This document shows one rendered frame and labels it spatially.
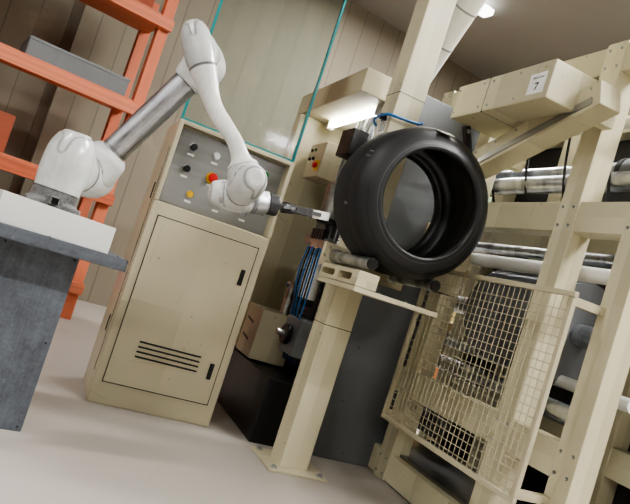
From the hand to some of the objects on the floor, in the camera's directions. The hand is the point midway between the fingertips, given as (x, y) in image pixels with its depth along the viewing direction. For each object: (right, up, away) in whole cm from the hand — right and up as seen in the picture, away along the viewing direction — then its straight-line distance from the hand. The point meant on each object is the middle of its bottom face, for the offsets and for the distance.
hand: (319, 215), depth 236 cm
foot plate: (-13, -104, +39) cm, 112 cm away
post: (-14, -104, +39) cm, 112 cm away
